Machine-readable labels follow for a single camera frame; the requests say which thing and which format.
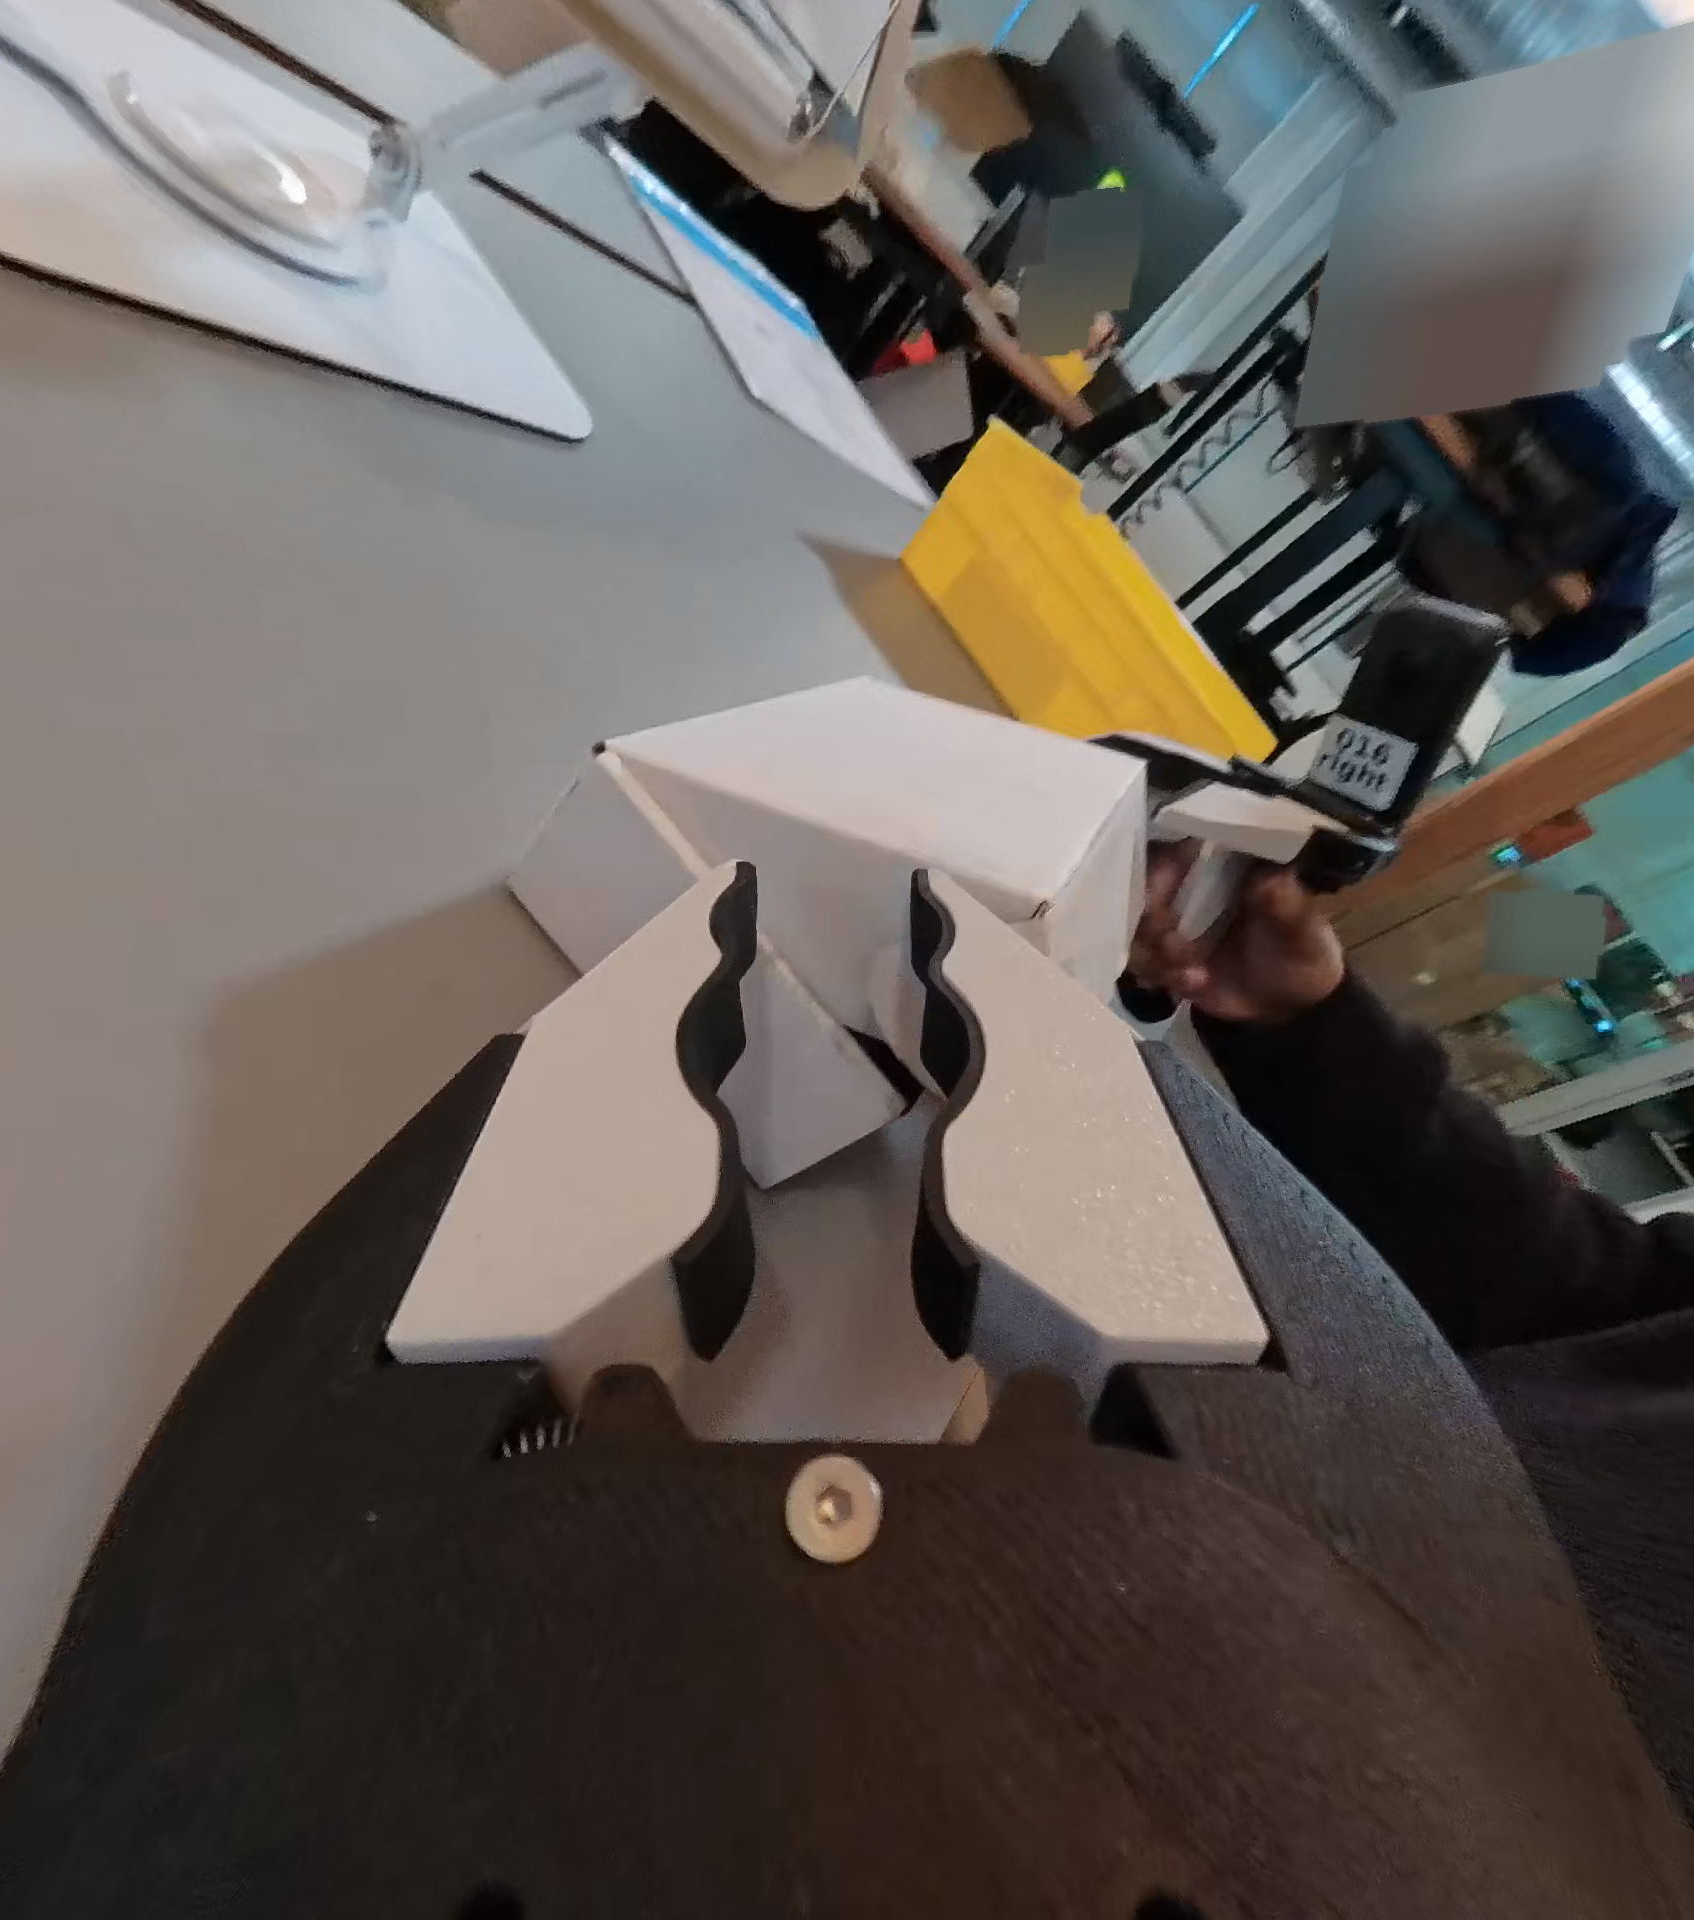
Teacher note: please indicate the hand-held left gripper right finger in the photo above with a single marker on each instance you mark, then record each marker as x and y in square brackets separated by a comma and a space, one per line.
[1086, 1184]

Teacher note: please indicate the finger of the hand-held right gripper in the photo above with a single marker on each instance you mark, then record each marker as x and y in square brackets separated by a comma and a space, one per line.
[1245, 822]
[1206, 769]

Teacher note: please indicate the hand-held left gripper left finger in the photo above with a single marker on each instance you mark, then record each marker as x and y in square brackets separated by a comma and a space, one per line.
[562, 1184]

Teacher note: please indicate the white cardboard box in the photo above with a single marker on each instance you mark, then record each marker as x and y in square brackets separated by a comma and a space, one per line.
[862, 780]

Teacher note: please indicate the grey desk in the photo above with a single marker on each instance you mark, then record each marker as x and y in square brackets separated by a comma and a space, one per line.
[187, 751]

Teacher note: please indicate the person's right hand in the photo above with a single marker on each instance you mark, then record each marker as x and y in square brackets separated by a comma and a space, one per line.
[1274, 968]

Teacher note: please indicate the wooden beam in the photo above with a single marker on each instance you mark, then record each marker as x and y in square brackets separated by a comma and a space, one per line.
[1612, 735]

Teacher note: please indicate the yellow plastic bin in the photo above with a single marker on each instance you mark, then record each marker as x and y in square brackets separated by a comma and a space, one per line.
[1072, 601]

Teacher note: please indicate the laminated paper sheet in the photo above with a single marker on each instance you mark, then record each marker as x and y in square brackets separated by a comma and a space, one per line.
[787, 360]

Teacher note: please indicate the brown cardboard piece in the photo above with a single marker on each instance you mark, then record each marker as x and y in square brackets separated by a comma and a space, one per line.
[966, 98]

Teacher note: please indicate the wooden board with papers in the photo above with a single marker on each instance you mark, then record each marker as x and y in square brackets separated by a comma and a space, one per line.
[726, 61]

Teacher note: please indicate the round stand foot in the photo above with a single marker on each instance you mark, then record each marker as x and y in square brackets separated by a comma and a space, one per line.
[262, 180]

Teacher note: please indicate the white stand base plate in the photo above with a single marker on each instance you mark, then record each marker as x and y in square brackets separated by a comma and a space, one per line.
[456, 345]

